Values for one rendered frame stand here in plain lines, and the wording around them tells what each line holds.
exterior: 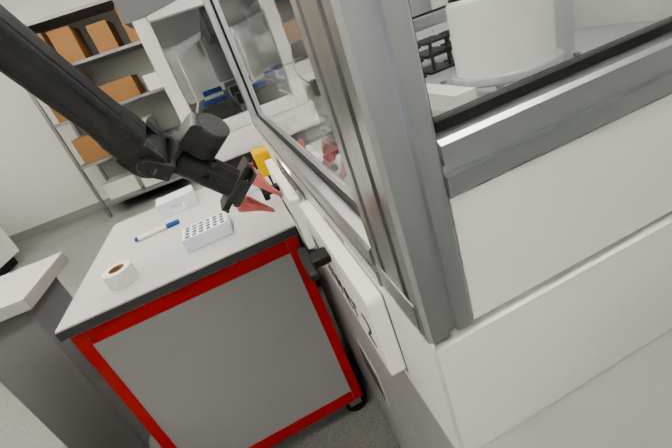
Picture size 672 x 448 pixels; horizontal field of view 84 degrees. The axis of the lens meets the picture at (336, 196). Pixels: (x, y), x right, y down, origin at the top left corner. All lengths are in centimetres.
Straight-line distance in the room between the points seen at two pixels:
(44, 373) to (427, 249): 144
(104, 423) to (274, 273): 93
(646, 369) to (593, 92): 33
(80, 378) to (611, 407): 143
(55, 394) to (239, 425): 63
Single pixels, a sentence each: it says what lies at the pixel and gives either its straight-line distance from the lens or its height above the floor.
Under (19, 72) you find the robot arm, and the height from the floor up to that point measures 123.
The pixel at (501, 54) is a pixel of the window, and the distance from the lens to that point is 27.
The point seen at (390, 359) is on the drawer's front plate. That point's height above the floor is 85.
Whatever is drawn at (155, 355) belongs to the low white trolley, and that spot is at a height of 58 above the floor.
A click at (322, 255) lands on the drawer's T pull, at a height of 91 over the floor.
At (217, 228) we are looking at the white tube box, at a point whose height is 79.
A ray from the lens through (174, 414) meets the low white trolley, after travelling 124.
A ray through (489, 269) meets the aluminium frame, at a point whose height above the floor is 98.
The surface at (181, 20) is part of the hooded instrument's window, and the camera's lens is 156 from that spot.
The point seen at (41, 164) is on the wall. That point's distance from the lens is 546.
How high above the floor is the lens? 117
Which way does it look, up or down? 24 degrees down
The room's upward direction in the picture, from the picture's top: 19 degrees counter-clockwise
